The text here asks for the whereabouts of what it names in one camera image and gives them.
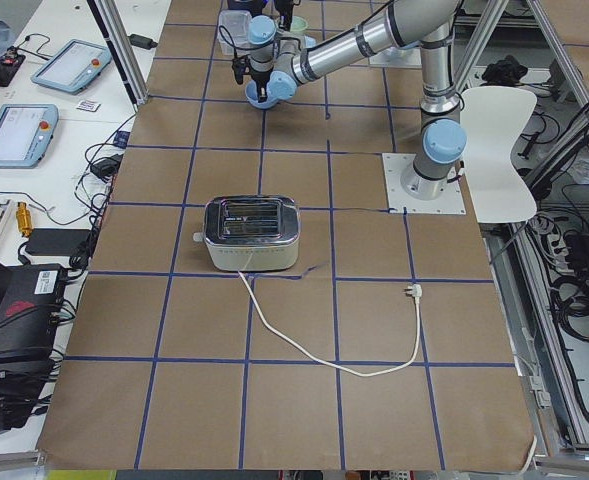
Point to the dark blue saucepan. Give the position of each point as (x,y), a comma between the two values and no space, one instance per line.
(255,7)

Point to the white chair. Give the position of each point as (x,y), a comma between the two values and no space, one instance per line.
(493,119)

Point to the teach pendant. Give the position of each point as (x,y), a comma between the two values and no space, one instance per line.
(26,131)
(74,67)

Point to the lower teach pendant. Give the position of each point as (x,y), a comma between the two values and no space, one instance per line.
(26,131)

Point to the black power adapter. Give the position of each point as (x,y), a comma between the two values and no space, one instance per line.
(142,42)

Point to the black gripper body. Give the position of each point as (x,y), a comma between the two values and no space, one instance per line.
(286,7)
(260,79)

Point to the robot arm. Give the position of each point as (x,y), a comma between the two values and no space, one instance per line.
(276,2)
(398,34)

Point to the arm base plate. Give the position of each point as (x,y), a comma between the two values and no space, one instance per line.
(407,57)
(409,193)

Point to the upper teach pendant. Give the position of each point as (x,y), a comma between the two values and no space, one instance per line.
(74,67)

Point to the aluminium frame post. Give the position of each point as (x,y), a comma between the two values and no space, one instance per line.
(108,20)

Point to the green bowl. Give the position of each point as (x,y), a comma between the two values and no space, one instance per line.
(293,23)

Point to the clear plastic container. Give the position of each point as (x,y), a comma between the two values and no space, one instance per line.
(232,31)

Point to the cream chrome toaster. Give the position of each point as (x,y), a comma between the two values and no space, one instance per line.
(251,233)

